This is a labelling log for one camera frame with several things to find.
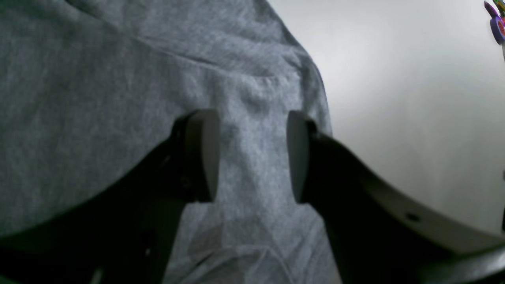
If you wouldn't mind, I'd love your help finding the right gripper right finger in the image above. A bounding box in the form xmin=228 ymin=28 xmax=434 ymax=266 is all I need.
xmin=286 ymin=111 xmax=504 ymax=284

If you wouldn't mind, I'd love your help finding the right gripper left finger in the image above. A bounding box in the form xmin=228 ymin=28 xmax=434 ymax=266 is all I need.
xmin=1 ymin=109 xmax=220 ymax=284

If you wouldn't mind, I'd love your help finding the grey T-shirt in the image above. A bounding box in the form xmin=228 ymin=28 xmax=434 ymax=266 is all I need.
xmin=0 ymin=0 xmax=340 ymax=284

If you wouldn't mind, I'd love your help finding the purple tape roll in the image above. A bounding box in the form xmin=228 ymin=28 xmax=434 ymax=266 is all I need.
xmin=484 ymin=0 xmax=505 ymax=45

